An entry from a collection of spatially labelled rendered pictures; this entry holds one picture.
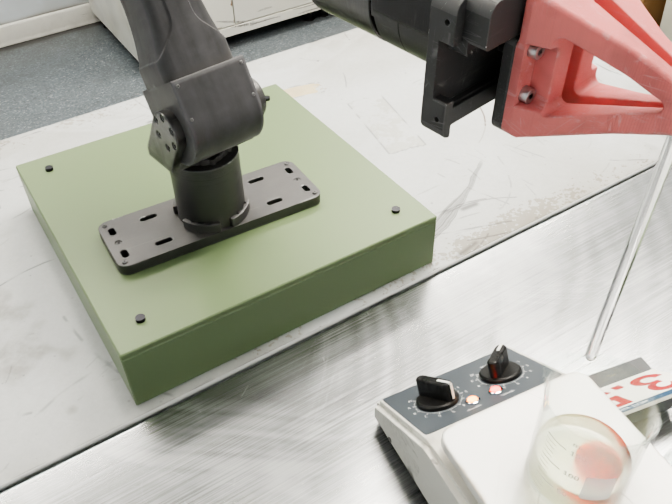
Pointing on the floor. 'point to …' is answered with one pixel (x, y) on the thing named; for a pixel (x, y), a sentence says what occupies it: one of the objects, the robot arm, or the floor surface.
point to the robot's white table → (432, 154)
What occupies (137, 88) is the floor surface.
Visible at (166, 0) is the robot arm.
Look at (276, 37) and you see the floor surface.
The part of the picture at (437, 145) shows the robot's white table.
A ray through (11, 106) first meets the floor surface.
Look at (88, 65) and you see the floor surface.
